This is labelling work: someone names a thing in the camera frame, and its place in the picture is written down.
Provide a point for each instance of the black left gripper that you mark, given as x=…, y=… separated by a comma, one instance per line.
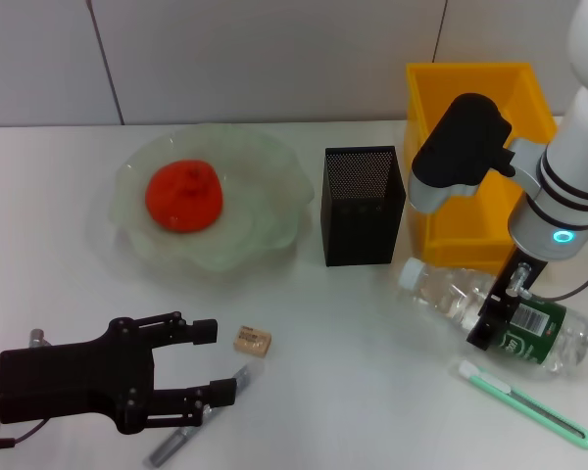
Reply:
x=68, y=382

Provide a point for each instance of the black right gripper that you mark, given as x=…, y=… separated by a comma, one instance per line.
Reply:
x=536, y=267

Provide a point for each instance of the clear water bottle green label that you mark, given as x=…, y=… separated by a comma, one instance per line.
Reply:
x=441, y=294

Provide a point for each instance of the mint green utility knife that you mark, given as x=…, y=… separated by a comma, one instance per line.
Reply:
x=524, y=401

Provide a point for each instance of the orange fruit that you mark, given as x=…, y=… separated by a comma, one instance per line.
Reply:
x=183, y=196

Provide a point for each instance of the beige eraser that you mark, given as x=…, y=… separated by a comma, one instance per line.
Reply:
x=252, y=342

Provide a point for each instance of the grey marker pen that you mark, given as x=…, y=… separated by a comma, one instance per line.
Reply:
x=169, y=445

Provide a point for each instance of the black mesh pen holder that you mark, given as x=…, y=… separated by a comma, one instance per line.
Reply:
x=360, y=230

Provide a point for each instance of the pale green glass fruit plate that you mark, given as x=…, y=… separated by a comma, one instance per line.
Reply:
x=264, y=196

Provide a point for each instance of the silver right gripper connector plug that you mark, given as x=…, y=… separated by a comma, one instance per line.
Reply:
x=519, y=280

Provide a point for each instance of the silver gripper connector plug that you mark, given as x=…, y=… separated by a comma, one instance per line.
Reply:
x=519, y=280
x=38, y=338

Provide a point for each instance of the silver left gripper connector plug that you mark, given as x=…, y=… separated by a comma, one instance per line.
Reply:
x=38, y=338

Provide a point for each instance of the yellow plastic storage bin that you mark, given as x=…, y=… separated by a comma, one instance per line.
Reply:
x=524, y=83

